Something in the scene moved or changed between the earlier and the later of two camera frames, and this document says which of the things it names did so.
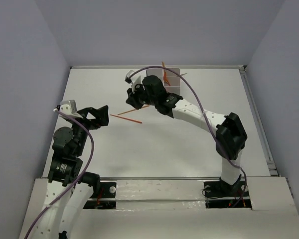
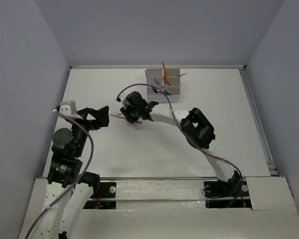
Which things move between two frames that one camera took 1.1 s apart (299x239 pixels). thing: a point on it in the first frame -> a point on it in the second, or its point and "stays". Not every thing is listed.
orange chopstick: (163, 63) stays
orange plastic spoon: (165, 78) stays
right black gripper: (133, 97) -> (128, 118)
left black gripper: (85, 117) stays
